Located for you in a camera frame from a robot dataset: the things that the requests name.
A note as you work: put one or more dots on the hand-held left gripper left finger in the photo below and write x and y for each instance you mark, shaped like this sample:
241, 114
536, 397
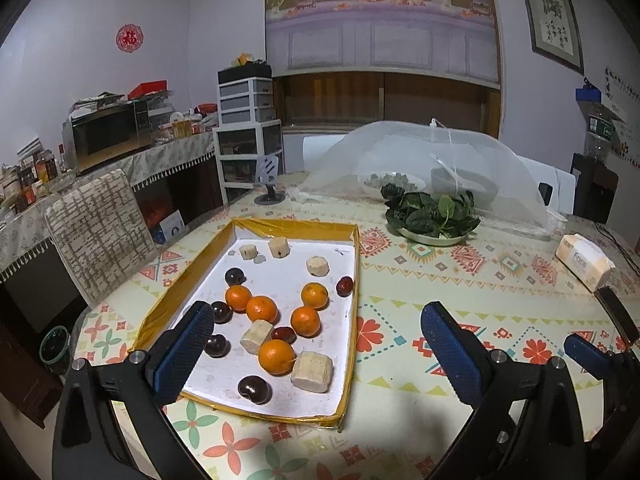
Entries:
182, 355

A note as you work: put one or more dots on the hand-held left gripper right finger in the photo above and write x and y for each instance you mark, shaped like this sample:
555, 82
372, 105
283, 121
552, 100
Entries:
450, 355

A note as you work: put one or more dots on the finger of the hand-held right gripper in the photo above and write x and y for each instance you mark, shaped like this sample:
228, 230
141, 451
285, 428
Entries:
585, 355

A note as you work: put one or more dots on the dark water chestnut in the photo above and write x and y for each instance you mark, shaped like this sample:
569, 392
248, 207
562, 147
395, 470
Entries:
254, 388
221, 311
216, 345
234, 276

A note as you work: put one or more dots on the beige sugarcane piece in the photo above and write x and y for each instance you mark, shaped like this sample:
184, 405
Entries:
278, 246
318, 265
312, 371
248, 251
256, 336

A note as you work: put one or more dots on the orange mandarin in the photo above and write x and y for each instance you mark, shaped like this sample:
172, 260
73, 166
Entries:
314, 295
238, 297
305, 320
276, 356
261, 308

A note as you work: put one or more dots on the red jujube date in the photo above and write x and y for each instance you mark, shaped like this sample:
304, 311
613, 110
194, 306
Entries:
283, 334
344, 285

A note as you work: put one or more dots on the white tray with yellow tape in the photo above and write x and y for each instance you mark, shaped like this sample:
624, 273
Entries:
330, 325

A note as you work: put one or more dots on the black phone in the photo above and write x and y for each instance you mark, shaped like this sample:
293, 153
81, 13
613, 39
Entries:
620, 312

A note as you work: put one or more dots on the beige tissue pack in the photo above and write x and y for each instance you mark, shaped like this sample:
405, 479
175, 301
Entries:
582, 260

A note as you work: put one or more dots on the metal plate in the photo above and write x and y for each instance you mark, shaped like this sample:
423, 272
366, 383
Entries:
435, 241

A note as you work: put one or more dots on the glass bowl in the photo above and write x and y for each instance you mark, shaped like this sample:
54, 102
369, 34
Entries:
54, 345

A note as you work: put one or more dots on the blue and white box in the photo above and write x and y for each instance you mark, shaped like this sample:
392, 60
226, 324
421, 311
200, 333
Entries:
170, 225

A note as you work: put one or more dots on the plate of green spinach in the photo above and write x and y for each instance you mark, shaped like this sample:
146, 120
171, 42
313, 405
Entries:
430, 215

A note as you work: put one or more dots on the patterned chair back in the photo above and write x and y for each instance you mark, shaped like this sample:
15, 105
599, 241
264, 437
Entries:
95, 230

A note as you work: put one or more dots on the black cabinet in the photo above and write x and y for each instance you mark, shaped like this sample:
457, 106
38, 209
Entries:
592, 185

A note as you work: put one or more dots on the grey bowl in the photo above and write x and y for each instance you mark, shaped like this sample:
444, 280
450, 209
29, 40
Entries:
470, 186

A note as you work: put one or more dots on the white chair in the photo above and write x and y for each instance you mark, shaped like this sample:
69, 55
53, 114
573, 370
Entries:
557, 185
317, 150

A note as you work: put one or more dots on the plate of cooked food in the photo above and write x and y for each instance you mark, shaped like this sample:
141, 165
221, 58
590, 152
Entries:
392, 180

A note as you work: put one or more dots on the white spoon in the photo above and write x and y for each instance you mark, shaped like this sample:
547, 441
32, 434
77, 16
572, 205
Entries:
450, 169

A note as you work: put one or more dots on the white mesh food cover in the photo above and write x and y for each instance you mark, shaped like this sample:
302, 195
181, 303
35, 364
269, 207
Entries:
500, 160

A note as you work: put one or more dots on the grey phone stand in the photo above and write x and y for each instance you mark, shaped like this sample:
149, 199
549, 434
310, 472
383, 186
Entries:
268, 172

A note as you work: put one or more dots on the fringed counter cloth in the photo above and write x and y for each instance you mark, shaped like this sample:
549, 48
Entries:
165, 152

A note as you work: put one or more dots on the large white drawer unit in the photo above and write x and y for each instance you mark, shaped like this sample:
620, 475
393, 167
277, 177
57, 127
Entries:
247, 155

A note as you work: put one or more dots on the clear water bottle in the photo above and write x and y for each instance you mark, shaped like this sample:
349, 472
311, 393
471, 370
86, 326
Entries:
598, 132

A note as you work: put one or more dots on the pile of food containers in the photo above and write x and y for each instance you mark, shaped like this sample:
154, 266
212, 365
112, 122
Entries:
185, 122

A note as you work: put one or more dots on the silver microwave oven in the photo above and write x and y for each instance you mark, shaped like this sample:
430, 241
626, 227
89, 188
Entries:
107, 132

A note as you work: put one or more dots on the group of seasoning jars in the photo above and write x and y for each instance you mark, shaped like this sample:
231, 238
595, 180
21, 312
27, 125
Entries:
30, 175

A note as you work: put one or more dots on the small white drawer unit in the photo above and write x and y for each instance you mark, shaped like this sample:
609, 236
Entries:
245, 102

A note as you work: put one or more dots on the red flat box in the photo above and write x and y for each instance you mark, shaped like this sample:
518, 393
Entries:
147, 89

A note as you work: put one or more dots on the black storage box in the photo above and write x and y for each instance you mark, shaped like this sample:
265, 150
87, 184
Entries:
245, 72

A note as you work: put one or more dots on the white wall chart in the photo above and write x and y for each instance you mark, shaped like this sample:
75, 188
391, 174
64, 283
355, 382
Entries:
625, 110

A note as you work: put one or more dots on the red paper wall decoration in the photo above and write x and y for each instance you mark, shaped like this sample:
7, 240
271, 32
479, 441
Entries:
130, 38

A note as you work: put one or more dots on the framed wall picture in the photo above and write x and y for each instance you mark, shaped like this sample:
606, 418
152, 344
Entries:
552, 20

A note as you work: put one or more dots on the wall poster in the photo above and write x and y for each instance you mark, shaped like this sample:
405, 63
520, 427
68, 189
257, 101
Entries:
380, 15

